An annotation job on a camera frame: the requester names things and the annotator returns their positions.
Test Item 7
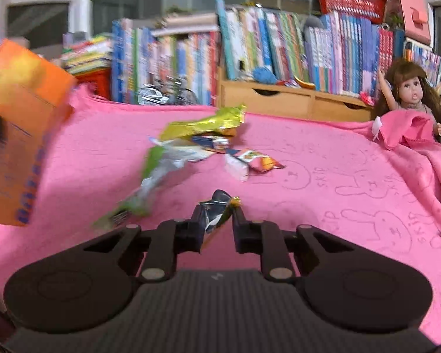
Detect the row of upright books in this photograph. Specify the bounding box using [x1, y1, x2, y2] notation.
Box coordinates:
[113, 4, 441, 106]

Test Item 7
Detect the torn orange cardboard box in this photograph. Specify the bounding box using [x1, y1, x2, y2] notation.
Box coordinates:
[0, 39, 76, 226]

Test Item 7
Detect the green silver wrapper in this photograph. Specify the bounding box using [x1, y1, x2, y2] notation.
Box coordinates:
[93, 145, 193, 230]

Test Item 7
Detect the red plastic crate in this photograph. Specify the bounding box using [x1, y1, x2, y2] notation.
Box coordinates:
[75, 68, 111, 100]

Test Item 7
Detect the pink toy house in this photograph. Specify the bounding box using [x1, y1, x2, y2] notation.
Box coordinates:
[388, 0, 431, 46]

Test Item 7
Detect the white blue tube wrapper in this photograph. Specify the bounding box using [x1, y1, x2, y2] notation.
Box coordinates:
[149, 135, 230, 162]

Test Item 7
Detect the colourful small snack packet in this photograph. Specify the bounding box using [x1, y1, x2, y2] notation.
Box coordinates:
[226, 149, 284, 173]

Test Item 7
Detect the pink bunny print towel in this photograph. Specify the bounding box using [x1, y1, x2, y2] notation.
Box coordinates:
[0, 90, 441, 343]

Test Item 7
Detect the wooden drawer organizer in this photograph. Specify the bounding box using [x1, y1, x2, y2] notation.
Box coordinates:
[216, 67, 372, 122]

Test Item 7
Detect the blue yarn ball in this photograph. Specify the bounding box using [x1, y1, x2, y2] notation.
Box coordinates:
[252, 66, 279, 85]

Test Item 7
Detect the miniature bicycle model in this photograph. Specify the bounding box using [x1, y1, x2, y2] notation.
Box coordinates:
[136, 76, 198, 106]

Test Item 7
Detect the yellow foil snack bag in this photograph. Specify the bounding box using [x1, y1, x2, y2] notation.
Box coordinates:
[159, 104, 246, 141]

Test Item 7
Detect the small dark snack wrapper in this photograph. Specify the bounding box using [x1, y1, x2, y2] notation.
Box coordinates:
[199, 190, 241, 249]

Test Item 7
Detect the stack of flat books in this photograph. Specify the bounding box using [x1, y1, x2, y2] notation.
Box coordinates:
[60, 34, 114, 76]

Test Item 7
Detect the brown haired doll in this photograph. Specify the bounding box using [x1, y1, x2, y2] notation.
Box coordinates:
[374, 58, 441, 140]

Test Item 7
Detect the white crumpled tissue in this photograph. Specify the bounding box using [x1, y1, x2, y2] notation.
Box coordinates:
[225, 154, 249, 182]

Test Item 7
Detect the red basket on books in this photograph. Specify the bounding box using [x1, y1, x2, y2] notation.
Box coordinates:
[318, 0, 386, 24]

